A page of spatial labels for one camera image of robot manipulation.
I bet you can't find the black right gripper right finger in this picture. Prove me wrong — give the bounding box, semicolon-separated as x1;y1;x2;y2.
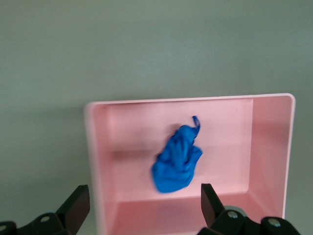
198;183;300;235

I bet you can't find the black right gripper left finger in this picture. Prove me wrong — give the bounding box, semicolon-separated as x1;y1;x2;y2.
0;185;91;235

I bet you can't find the blue glove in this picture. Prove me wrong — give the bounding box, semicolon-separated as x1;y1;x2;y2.
150;115;204;194

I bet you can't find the pink plastic bin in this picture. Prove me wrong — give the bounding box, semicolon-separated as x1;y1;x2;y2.
83;93;296;235

